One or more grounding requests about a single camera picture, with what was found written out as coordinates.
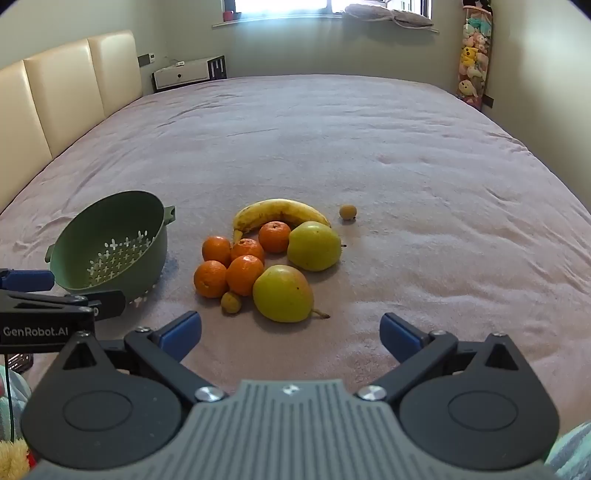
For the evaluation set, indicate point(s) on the grey cushion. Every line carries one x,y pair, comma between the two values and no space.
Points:
392,14

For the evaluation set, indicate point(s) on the window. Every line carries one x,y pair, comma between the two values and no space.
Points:
286,5

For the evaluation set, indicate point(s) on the cream padded headboard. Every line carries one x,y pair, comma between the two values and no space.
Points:
60,87

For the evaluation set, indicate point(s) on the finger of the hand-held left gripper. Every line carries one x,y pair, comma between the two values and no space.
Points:
27,279
108,303

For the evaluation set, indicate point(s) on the small brown longan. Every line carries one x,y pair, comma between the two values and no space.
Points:
231,302
348,212

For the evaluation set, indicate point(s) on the green colander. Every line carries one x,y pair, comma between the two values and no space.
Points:
111,240

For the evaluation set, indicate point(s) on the hanging plush toy bag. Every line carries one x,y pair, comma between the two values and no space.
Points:
475,55

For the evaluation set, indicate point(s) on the teal striped cloth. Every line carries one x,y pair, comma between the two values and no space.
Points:
14,401
575,452

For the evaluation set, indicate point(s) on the orange tangerine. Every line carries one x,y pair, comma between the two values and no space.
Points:
274,237
210,278
244,275
216,250
248,249

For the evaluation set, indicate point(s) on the yellow banana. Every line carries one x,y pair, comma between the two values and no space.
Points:
286,210

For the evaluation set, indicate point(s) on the yellow plush toy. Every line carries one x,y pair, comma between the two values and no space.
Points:
14,459

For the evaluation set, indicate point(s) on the white windowsill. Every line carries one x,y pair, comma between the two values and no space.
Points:
277,19

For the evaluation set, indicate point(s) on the pink bed blanket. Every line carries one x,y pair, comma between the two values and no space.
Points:
323,138

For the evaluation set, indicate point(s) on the white bedside cabinet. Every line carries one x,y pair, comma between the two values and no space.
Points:
182,74

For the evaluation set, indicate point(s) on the yellow-green pear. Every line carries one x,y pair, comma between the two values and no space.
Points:
314,246
282,293

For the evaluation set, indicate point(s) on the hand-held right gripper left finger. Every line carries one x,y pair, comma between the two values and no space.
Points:
181,333

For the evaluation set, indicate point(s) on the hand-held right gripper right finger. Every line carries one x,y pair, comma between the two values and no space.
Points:
400,333

